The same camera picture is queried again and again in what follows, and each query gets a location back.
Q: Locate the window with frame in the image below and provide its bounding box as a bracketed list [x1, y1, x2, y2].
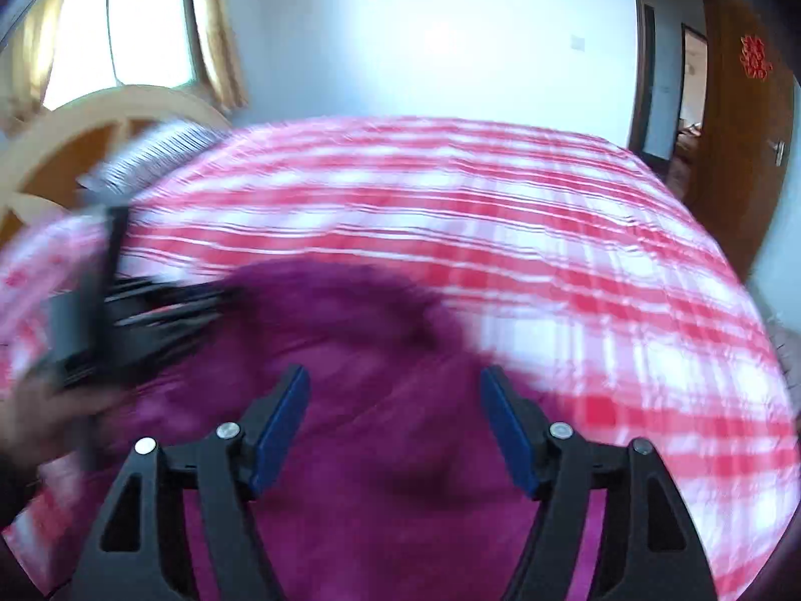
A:
[44, 0, 205, 110]

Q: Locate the brown wooden door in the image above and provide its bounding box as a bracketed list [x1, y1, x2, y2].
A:
[688, 0, 794, 279]

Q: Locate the red paper door decoration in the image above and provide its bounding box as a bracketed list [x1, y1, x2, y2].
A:
[740, 34, 774, 82]

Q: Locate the striped grey pillow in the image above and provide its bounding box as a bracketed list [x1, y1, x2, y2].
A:
[78, 118, 232, 198]

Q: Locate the wooden headboard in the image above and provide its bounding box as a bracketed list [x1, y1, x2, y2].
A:
[2, 86, 231, 243]

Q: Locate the magenta quilted down jacket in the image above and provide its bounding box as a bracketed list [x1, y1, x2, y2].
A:
[37, 257, 608, 601]

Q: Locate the red white plaid bedspread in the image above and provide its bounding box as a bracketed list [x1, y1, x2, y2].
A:
[0, 114, 801, 601]

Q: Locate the yellow curtain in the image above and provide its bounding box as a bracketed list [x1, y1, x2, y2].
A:
[193, 0, 247, 113]

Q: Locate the silver door handle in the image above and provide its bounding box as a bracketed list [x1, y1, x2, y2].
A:
[767, 140, 786, 167]

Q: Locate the person's left hand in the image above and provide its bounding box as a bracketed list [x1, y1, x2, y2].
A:
[2, 371, 126, 482]

